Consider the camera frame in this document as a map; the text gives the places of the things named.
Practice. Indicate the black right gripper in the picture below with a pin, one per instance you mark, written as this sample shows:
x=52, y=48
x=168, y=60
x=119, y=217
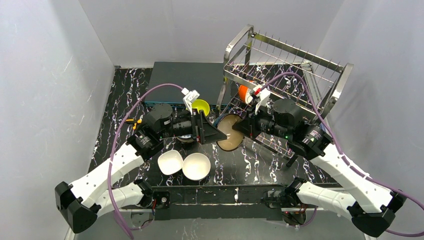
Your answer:
x=251, y=125

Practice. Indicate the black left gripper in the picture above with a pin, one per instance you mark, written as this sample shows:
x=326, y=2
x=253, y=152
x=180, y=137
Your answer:
x=199, y=127

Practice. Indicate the blue white patterned bowl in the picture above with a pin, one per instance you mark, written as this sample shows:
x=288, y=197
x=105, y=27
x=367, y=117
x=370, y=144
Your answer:
x=185, y=139

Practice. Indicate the orange white bowl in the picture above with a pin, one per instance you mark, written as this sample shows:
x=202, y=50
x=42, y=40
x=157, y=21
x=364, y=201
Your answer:
x=245, y=94

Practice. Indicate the white round bowl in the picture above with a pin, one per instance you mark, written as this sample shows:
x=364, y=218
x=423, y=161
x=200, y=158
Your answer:
x=196, y=166

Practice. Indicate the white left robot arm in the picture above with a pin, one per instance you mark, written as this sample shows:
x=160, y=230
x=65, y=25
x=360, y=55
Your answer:
x=82, y=201

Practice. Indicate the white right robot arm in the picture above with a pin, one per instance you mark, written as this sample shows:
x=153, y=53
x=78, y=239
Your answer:
x=370, y=207

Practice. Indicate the stainless steel dish rack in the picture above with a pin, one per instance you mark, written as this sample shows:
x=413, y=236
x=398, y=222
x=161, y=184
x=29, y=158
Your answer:
x=313, y=82

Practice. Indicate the yellow bowl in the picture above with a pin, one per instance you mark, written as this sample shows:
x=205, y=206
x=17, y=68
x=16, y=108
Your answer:
x=203, y=105

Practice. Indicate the white square bowl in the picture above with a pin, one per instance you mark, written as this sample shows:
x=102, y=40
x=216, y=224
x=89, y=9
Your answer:
x=170, y=162

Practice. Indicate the orange black small tool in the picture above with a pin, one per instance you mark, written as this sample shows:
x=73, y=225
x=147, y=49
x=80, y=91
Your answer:
x=133, y=122

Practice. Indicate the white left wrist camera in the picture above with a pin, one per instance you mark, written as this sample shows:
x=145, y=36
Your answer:
x=189, y=97

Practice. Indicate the dark teal network switch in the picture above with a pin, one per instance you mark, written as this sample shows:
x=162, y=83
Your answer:
x=206, y=78

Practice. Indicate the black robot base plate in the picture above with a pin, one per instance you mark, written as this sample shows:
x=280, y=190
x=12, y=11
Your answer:
x=261, y=201

